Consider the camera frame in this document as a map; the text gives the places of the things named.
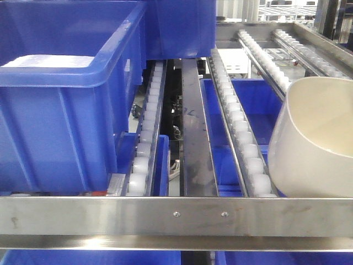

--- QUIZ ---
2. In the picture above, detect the white plastic bin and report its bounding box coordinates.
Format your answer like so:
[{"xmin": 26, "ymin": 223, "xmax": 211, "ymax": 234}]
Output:
[{"xmin": 268, "ymin": 77, "xmax": 352, "ymax": 198}]

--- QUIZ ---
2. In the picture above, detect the blue bin lower right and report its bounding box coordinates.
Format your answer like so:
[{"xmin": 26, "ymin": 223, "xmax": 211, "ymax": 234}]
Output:
[{"xmin": 201, "ymin": 79, "xmax": 281, "ymax": 197}]

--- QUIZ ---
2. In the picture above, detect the blue bin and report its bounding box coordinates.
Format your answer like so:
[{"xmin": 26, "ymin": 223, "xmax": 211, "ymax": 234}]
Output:
[
  {"xmin": 145, "ymin": 0, "xmax": 216, "ymax": 60},
  {"xmin": 201, "ymin": 79, "xmax": 281, "ymax": 197},
  {"xmin": 1, "ymin": 1, "xmax": 146, "ymax": 193}
]

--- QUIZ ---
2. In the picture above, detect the blue bin rear centre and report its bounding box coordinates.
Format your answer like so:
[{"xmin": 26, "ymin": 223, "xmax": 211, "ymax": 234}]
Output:
[{"xmin": 145, "ymin": 0, "xmax": 216, "ymax": 60}]

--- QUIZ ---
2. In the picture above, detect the blue bin front left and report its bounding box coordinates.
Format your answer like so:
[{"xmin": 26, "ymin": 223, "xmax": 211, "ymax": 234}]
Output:
[{"xmin": 1, "ymin": 1, "xmax": 146, "ymax": 193}]

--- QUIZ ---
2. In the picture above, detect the dark steel divider strip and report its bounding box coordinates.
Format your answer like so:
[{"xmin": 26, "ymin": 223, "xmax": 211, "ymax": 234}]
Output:
[{"xmin": 180, "ymin": 59, "xmax": 218, "ymax": 197}]

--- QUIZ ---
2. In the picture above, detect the left white roller track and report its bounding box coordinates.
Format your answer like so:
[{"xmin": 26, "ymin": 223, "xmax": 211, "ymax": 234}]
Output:
[{"xmin": 125, "ymin": 61, "xmax": 166, "ymax": 196}]

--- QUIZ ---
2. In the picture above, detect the white roller track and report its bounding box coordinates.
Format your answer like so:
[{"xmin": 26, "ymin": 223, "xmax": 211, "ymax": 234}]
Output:
[
  {"xmin": 207, "ymin": 48, "xmax": 279, "ymax": 198},
  {"xmin": 125, "ymin": 61, "xmax": 166, "ymax": 196},
  {"xmin": 238, "ymin": 30, "xmax": 291, "ymax": 99}
]

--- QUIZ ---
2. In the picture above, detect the middle white roller track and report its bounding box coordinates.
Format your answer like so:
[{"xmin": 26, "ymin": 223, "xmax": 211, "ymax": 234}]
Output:
[{"xmin": 207, "ymin": 48, "xmax": 279, "ymax": 198}]

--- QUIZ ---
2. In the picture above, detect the right white roller track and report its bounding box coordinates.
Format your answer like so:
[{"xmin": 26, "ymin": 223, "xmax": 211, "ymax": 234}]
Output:
[{"xmin": 238, "ymin": 30, "xmax": 291, "ymax": 99}]

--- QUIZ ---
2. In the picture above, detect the far right roller track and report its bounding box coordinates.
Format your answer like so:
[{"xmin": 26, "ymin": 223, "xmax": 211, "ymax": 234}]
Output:
[{"xmin": 273, "ymin": 29, "xmax": 352, "ymax": 80}]

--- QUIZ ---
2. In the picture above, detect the steel front shelf rail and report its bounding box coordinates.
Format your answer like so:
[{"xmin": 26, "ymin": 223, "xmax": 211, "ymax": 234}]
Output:
[{"xmin": 1, "ymin": 197, "xmax": 352, "ymax": 252}]

